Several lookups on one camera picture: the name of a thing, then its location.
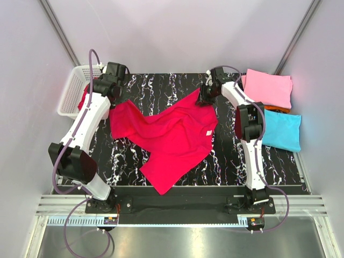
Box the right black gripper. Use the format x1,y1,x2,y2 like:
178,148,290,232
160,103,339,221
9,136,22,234
194,83,219,108

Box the crimson t shirt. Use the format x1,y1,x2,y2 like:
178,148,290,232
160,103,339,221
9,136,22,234
109,89,218,195
77,84,90,111

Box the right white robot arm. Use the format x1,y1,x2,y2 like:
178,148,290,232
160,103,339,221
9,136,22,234
196,66,269,213

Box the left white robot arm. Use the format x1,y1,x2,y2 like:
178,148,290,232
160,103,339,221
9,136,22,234
48,62,129,213

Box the crimson t shirt in basket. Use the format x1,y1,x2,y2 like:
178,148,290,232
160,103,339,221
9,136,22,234
77,84,90,111

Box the white plastic basket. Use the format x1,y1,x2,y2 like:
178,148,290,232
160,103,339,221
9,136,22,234
56,64,107,121

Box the folded pink t shirt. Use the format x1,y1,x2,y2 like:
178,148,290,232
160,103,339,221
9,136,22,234
242,69,293,109

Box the black marble pattern mat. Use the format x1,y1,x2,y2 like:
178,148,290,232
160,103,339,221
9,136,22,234
89,73,307,195

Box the folded orange t shirt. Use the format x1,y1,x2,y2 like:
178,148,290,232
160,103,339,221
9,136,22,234
264,105,290,113

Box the folded cyan t shirt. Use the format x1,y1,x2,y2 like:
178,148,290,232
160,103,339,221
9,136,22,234
262,110,302,153

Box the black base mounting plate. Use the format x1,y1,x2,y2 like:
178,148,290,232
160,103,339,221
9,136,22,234
85,186,276,226

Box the aluminium frame rail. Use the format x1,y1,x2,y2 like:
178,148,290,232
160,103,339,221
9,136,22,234
36,195,328,216

